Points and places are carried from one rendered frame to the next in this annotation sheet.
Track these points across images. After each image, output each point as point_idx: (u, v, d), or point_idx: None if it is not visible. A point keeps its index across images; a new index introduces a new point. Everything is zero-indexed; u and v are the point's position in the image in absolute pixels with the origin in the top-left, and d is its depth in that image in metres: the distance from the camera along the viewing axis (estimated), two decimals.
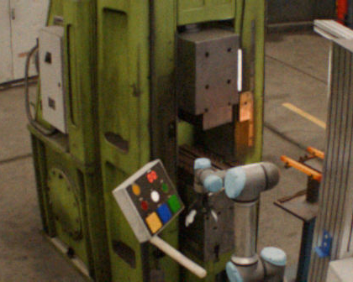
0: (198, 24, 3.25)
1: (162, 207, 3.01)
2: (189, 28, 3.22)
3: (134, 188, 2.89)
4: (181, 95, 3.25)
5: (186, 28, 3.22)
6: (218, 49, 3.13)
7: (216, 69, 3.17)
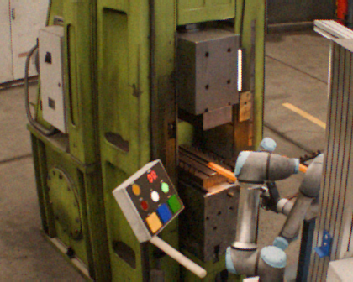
0: (198, 24, 3.25)
1: (162, 207, 3.01)
2: (189, 28, 3.22)
3: (134, 188, 2.89)
4: (181, 95, 3.25)
5: (186, 28, 3.22)
6: (218, 49, 3.13)
7: (216, 69, 3.17)
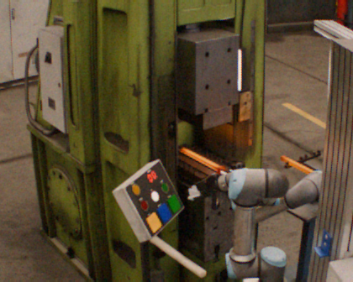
0: (198, 24, 3.25)
1: (162, 207, 3.01)
2: (189, 28, 3.22)
3: (134, 188, 2.89)
4: (181, 95, 3.25)
5: (186, 28, 3.22)
6: (218, 49, 3.13)
7: (216, 69, 3.17)
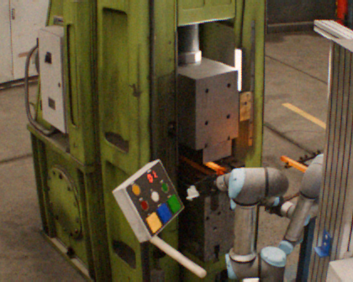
0: (198, 59, 3.34)
1: (162, 207, 3.01)
2: (189, 62, 3.31)
3: (134, 188, 2.89)
4: (181, 130, 3.34)
5: (186, 63, 3.31)
6: (218, 86, 3.22)
7: (216, 105, 3.26)
